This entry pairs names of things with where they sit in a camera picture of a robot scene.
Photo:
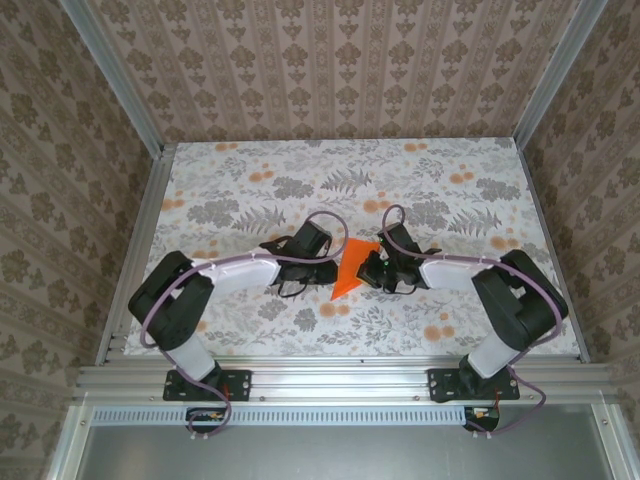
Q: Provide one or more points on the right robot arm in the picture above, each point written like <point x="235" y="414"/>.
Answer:
<point x="520" y="305"/>

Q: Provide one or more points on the floral patterned table cover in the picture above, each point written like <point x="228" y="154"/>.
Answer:
<point x="400" y="325"/>

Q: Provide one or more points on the aluminium front beam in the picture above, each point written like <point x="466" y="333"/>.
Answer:
<point x="340" y="375"/>

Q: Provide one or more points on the aluminium corner post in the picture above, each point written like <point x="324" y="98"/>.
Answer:
<point x="115" y="80"/>
<point x="560" y="75"/>

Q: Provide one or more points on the grey metal panel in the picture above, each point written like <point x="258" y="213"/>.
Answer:
<point x="350" y="455"/>

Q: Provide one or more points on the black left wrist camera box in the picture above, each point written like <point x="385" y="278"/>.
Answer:
<point x="311" y="239"/>

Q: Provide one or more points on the aluminium table side rail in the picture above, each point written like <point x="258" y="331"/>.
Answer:
<point x="150" y="200"/>
<point x="550" y="250"/>

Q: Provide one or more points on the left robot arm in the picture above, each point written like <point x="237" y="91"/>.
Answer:
<point x="165" y="310"/>

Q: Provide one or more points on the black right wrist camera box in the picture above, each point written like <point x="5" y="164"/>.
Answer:
<point x="402" y="239"/>

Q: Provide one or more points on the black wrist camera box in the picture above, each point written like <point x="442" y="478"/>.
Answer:
<point x="311" y="239"/>
<point x="402" y="239"/>

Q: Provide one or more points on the aluminium lower frame rail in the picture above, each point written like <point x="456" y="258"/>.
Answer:
<point x="70" y="445"/>
<point x="617" y="445"/>

